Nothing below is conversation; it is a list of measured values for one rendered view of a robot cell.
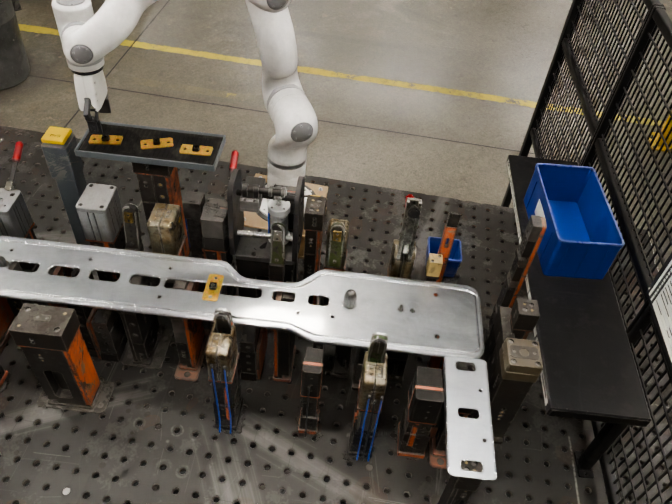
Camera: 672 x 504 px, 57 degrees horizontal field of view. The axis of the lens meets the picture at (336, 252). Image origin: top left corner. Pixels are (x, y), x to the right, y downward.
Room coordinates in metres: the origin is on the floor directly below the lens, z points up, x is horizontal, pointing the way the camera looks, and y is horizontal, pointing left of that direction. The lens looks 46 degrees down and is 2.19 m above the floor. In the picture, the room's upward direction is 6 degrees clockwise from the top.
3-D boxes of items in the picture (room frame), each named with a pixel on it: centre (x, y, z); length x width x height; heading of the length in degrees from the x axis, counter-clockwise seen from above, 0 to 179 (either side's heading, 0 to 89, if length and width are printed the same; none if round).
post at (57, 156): (1.32, 0.78, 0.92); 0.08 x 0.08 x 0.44; 89
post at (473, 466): (0.58, -0.32, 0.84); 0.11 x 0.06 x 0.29; 179
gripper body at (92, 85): (1.31, 0.64, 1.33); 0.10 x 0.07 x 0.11; 5
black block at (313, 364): (0.79, 0.03, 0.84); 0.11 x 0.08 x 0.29; 179
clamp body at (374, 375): (0.76, -0.11, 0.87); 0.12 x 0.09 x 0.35; 179
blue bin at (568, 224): (1.25, -0.61, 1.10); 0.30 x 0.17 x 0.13; 2
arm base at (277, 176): (1.52, 0.18, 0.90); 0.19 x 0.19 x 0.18
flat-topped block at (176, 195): (1.31, 0.52, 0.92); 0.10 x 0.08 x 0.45; 89
